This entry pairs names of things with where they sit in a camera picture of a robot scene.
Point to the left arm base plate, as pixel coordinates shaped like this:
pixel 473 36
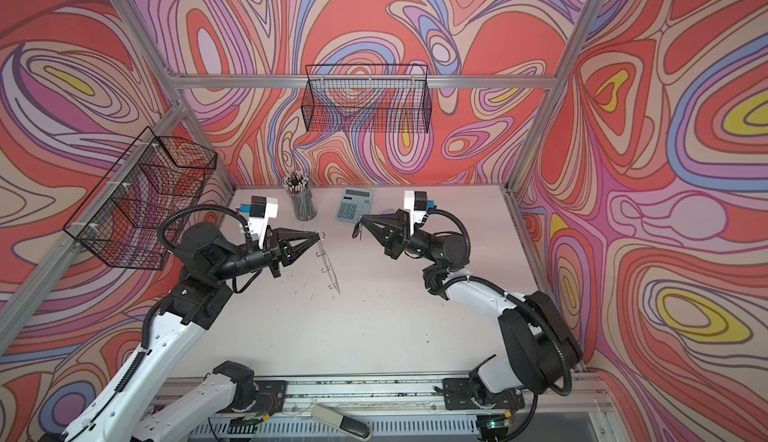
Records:
pixel 265 397

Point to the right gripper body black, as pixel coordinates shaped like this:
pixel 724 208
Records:
pixel 400 242

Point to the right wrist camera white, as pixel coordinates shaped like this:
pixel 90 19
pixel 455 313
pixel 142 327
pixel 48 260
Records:
pixel 417 205

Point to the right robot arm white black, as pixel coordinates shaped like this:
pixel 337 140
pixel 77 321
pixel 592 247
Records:
pixel 539 351

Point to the black wire basket left wall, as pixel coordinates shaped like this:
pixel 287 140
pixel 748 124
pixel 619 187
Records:
pixel 155 177

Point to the teal calculator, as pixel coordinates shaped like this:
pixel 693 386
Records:
pixel 354 203

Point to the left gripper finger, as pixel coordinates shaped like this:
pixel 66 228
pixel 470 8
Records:
pixel 296 246
pixel 291 235

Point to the black wire basket wall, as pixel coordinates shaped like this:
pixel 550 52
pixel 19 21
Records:
pixel 367 98
pixel 155 177

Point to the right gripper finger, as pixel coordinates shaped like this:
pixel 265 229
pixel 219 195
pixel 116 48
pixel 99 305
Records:
pixel 381 230
pixel 394 220

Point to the pencil cup with pencils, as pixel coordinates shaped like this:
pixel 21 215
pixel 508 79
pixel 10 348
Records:
pixel 297 184

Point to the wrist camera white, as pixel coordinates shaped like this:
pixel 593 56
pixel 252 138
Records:
pixel 258 212
pixel 417 205

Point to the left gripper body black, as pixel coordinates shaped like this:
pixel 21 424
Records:
pixel 271 255

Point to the grey foot pedal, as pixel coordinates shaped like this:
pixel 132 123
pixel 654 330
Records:
pixel 347 425

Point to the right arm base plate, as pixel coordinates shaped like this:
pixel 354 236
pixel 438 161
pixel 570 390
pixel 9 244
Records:
pixel 467 394

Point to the black wire basket back wall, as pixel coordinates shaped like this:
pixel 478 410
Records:
pixel 367 98

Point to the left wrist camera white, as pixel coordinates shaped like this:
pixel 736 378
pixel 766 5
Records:
pixel 258 212

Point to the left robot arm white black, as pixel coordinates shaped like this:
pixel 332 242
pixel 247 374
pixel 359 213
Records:
pixel 215 246

